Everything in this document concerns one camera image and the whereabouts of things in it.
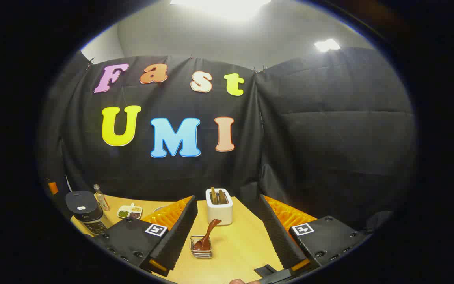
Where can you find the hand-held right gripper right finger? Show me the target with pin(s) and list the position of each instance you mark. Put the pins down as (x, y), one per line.
(276, 232)

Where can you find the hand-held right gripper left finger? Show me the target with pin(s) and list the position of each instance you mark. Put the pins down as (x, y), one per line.
(179, 232)

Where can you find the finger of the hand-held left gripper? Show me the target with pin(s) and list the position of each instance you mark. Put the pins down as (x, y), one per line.
(53, 188)

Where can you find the brown wooden spoon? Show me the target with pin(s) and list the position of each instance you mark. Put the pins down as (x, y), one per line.
(211, 230)

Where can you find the dark grey rice cooker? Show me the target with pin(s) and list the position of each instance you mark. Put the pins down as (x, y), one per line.
(83, 205)

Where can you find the white toaster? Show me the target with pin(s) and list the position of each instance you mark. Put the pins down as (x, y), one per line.
(219, 215)

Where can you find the clear glass bottle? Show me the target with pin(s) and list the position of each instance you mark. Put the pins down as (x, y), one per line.
(101, 201)

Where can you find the brown toast slice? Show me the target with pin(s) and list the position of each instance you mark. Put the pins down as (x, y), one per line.
(221, 196)
(213, 195)

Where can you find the white divided grain dish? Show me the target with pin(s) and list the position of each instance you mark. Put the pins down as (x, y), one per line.
(129, 212)

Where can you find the black backdrop cloth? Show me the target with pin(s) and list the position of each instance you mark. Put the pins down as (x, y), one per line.
(309, 138)

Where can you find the ceiling light panel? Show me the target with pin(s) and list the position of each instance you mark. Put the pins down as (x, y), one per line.
(219, 6)

